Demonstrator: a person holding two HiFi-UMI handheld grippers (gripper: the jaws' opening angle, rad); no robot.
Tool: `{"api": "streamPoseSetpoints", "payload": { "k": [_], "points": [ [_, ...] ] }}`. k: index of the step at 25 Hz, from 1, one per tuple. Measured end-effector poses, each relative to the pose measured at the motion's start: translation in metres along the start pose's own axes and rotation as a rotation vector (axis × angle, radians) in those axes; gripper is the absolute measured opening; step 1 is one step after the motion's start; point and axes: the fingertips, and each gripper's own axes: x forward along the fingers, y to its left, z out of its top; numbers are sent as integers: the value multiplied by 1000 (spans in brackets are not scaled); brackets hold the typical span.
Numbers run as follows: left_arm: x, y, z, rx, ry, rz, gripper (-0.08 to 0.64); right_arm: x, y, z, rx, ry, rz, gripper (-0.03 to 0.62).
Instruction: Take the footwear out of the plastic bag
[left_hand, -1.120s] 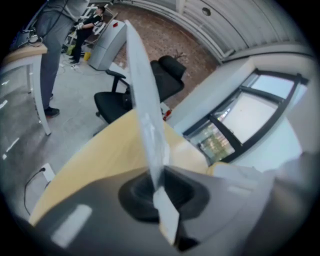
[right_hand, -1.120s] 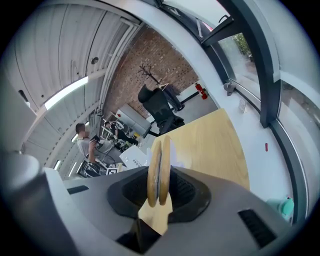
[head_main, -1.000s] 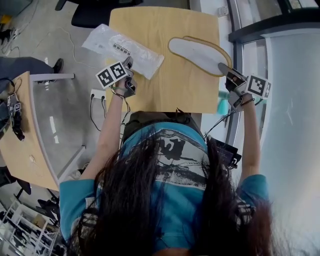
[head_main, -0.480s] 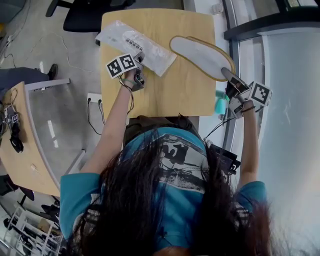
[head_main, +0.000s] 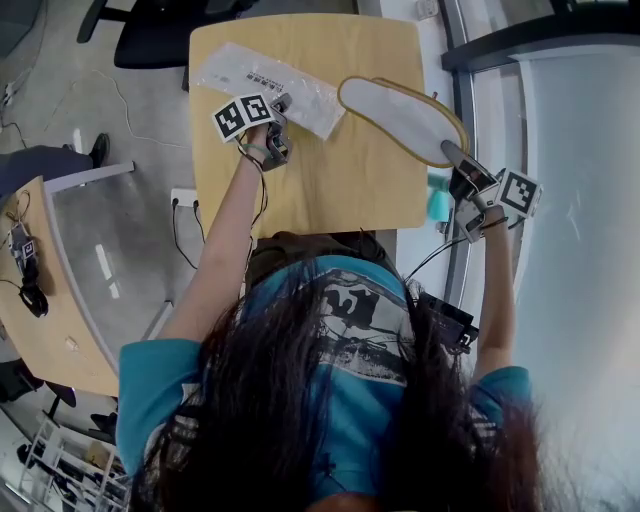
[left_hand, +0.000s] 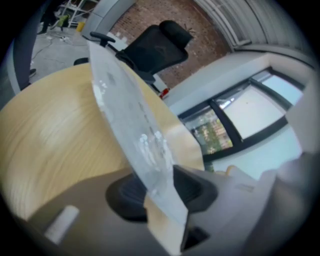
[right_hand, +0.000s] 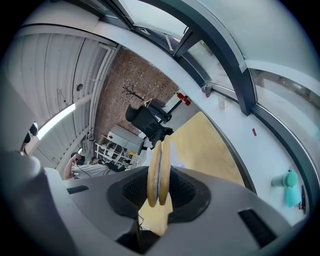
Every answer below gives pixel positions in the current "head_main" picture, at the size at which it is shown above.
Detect black power cable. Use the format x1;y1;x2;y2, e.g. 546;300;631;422
172;198;207;271

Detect teal plastic container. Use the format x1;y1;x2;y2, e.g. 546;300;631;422
426;172;452;225

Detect black recorder box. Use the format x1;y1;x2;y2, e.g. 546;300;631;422
417;292;481;354

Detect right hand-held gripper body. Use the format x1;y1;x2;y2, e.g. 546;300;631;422
448;158;544;245

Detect person's right forearm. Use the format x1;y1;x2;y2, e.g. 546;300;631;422
469;207;517;381

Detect curved wooden desk white legs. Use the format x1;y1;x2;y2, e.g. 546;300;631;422
0;162;137;401

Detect white wire shelf rack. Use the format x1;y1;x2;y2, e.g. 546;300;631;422
18;413;132;512

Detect person's teal printed shirt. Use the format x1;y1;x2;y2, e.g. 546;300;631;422
115;254;532;506

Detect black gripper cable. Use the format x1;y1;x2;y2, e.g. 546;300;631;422
247;149;271;266
405;234;474;281

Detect black headset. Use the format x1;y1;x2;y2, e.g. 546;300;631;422
16;262;51;320

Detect black office chair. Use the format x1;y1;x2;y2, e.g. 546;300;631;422
0;357;81;429
76;0;241;71

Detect person's left forearm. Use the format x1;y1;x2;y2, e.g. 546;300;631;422
159;124;274;344

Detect person's dark trousers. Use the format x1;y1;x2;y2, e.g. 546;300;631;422
247;229;401;286

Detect white floor cable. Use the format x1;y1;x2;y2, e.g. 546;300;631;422
92;67;190;150

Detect clear plastic bag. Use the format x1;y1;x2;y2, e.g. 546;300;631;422
192;41;348;142

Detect idle grey gripper device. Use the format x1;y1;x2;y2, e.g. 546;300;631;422
7;223;40;269

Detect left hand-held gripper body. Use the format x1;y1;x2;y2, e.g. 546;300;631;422
213;93;294;174

